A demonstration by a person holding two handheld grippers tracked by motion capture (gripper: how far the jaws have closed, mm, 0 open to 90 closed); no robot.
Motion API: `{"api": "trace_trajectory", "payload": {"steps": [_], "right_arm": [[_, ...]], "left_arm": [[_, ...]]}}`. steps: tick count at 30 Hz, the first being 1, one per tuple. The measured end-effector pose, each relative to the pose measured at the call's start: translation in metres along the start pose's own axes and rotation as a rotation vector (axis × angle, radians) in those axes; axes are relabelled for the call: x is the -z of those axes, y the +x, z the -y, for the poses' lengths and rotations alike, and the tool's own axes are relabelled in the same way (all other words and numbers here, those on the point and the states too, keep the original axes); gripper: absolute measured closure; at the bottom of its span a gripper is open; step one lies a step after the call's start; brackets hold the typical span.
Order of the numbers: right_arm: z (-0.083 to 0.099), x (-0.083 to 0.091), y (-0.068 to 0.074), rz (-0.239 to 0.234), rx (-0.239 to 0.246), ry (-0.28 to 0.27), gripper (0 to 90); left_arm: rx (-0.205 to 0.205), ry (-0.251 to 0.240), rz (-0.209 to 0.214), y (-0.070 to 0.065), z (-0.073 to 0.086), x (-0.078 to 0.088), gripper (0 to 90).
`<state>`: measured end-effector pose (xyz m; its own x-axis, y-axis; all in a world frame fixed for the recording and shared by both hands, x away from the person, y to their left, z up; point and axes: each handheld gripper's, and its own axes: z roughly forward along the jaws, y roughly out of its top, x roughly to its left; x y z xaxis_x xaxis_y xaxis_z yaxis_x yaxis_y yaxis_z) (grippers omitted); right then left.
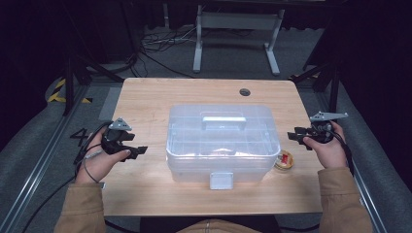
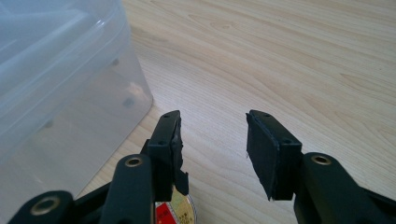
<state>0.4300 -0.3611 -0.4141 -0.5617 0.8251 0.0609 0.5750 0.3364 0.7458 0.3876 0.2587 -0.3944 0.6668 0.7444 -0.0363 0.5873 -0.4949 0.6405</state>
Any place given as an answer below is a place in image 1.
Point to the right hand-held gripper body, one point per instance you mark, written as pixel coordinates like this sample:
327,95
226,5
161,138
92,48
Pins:
320,131

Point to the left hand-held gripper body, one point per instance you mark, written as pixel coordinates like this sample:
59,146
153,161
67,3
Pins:
111,142

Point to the yellowish tape roll red label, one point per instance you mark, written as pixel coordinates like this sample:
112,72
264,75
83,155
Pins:
285,160

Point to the clear plastic storage box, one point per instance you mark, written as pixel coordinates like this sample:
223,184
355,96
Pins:
223,145

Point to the person's right hand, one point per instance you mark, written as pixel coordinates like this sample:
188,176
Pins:
327,153

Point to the person's left hand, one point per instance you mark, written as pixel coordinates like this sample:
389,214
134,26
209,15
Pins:
97,165

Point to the black tripod stand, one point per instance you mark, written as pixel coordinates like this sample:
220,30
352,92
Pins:
68,90
333,90

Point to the dark round table grommet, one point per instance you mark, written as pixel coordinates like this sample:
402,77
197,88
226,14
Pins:
245,92

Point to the yellow black hazard tape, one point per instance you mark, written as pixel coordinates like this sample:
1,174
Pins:
58,84

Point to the person's tan jacket torso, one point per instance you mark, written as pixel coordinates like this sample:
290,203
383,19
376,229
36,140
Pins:
217,226

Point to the small grey metal bracket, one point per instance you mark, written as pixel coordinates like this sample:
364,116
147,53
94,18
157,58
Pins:
102,185

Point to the aluminium floor rail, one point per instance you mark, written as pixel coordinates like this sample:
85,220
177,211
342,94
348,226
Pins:
35,171
369,199

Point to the grey metal desk frame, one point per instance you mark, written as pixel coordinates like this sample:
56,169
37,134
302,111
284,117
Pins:
238,21

